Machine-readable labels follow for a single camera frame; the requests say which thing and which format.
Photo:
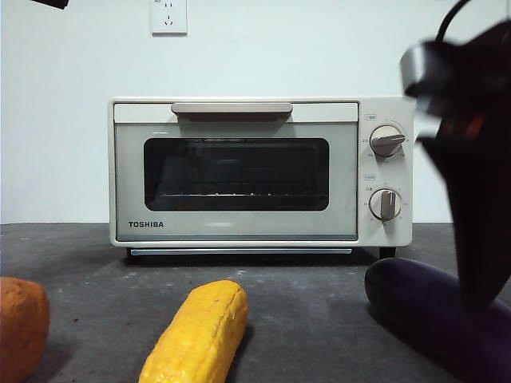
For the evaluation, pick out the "beige oven control knob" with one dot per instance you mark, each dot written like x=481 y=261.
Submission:
x=383 y=139
x=385 y=205

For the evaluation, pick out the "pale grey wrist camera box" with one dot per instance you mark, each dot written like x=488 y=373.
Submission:
x=415 y=64

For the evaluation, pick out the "black oven foot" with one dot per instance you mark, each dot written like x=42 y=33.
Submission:
x=387 y=252
x=133 y=259

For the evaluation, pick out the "white wall socket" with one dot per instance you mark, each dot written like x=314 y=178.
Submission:
x=169 y=24

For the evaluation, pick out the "orange sweet potato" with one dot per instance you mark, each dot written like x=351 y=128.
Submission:
x=20 y=327

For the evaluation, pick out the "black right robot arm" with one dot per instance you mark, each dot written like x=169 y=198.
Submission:
x=479 y=72

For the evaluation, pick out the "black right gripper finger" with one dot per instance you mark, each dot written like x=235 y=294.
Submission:
x=475 y=223

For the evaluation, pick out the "cream Toshiba toaster oven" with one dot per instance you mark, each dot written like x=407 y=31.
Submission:
x=403 y=239

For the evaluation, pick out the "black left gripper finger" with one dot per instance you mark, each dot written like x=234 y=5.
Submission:
x=54 y=3

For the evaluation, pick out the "purple eggplant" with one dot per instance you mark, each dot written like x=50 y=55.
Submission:
x=399 y=287

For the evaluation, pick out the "glass oven door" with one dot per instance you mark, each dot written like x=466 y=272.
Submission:
x=131 y=179

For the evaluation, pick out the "yellow corn cob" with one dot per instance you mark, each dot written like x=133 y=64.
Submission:
x=199 y=331

